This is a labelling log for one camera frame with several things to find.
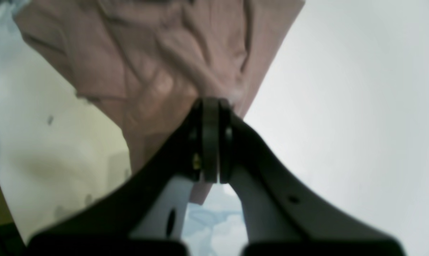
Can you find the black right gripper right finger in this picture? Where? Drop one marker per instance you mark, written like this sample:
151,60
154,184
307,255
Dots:
283,217

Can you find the mauve T-shirt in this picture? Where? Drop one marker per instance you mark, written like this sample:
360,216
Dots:
143,63

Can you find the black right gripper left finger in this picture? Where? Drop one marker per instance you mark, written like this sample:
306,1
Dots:
143,217

